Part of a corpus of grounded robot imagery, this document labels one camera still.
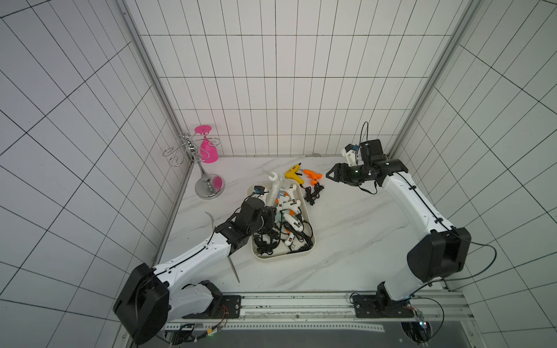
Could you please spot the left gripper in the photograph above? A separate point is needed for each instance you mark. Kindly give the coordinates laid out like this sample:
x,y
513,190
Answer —
x,y
270,213

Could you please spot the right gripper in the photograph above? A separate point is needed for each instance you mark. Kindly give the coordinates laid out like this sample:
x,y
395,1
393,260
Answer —
x,y
348,174

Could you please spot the cream storage tray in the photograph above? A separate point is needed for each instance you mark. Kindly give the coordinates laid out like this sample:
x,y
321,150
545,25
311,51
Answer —
x,y
268,245

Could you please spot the white glue gun orange trigger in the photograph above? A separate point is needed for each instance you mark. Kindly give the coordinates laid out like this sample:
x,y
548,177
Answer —
x,y
288,194

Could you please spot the white Greeler glue gun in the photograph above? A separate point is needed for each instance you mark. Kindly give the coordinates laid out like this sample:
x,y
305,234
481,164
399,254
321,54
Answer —
x,y
276,184

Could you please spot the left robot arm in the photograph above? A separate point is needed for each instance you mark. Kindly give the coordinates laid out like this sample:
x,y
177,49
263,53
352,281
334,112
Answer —
x,y
154,295

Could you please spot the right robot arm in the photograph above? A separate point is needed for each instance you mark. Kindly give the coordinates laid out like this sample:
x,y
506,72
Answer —
x,y
442,247

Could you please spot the yellow glue gun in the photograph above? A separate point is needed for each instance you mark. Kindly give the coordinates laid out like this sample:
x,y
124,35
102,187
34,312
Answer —
x,y
294,174

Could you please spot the metal fork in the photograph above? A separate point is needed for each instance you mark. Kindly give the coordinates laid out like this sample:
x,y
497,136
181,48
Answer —
x,y
231,263

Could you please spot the chrome cup rack stand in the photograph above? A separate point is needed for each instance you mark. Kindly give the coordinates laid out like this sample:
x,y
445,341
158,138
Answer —
x,y
209,186

